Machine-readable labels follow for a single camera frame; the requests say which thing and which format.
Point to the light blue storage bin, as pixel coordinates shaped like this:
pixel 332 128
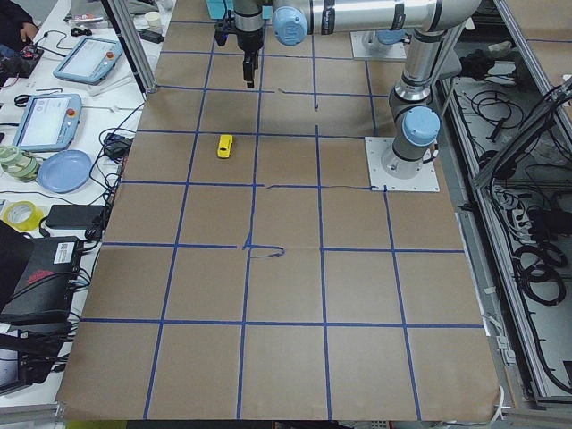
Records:
pixel 218 8

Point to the teach pendant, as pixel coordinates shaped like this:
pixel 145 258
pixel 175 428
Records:
pixel 49 123
pixel 90 61

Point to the upper teach pendant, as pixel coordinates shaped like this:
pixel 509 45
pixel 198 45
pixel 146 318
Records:
pixel 90 61

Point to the white paper cup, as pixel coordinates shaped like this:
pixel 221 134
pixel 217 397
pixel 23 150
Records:
pixel 154 21

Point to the black computer box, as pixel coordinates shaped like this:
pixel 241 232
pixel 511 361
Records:
pixel 43 293

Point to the brown paper table cover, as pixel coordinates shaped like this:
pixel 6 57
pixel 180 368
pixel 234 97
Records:
pixel 274 284

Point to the green tape rolls stack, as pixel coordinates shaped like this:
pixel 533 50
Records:
pixel 19 164

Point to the yellow tape roll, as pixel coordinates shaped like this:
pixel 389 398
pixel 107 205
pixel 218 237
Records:
pixel 23 216

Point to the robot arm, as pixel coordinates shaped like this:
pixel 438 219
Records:
pixel 413 37

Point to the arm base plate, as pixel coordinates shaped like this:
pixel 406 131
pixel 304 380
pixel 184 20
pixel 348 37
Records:
pixel 368 46
pixel 389 173

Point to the aluminium frame post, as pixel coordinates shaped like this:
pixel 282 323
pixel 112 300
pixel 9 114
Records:
pixel 118 14

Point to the black power adapter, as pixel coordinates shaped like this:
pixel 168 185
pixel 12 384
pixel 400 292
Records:
pixel 71 217

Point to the lower teach pendant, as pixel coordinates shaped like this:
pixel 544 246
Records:
pixel 49 123

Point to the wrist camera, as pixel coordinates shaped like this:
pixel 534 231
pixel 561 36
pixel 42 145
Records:
pixel 222 30

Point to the blue plastic plate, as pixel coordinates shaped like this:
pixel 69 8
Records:
pixel 65 171

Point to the yellow toy beetle car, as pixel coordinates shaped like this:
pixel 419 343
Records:
pixel 224 146

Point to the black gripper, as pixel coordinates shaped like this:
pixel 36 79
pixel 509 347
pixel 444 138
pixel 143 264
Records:
pixel 247 41

